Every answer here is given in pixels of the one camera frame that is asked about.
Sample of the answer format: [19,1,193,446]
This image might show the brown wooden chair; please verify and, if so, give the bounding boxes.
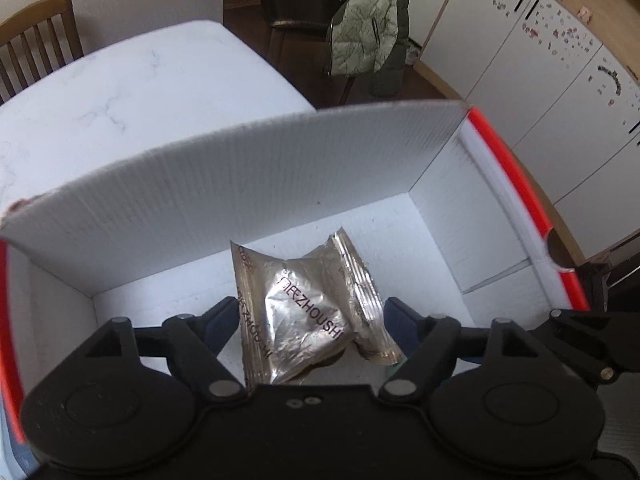
[1,0,85,104]

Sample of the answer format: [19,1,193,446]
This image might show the white wall cabinet unit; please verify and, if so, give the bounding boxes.
[409,0,639,260]

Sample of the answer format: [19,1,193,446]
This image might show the green jacket on chair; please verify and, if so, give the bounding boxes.
[324,0,409,98]

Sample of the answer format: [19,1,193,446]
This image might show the red white cardboard box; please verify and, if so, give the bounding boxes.
[1,101,588,422]

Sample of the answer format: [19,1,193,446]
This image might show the silver foil snack packet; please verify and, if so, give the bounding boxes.
[230,229,402,390]

